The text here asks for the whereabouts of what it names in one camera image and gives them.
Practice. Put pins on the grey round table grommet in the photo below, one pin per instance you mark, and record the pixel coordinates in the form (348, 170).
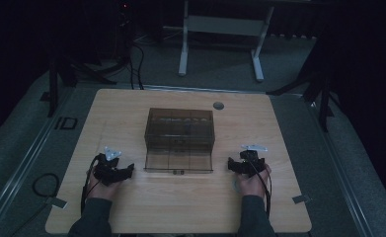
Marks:
(218, 105)

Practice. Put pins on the person's right hand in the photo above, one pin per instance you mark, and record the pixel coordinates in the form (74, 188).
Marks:
(253, 186)

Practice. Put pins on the white metal desk frame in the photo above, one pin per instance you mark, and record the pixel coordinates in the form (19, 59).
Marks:
(225, 25)

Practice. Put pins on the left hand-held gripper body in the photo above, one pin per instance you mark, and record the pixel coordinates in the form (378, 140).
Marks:
(106, 169)

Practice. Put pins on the black tripod stand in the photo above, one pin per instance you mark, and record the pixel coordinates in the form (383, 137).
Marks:
(324, 98)
(53, 89)

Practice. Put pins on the transparent brown compartment box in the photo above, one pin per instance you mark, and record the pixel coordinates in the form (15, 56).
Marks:
(179, 138)

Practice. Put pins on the person's left hand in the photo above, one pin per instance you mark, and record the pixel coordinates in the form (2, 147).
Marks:
(102, 189)

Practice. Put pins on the grey tape piece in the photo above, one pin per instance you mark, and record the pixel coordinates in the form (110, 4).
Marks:
(58, 202)
(301, 198)

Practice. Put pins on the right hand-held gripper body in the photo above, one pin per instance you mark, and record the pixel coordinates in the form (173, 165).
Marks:
(251, 163)

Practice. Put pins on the dark device with red light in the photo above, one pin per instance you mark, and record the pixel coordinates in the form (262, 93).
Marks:
(125, 19)

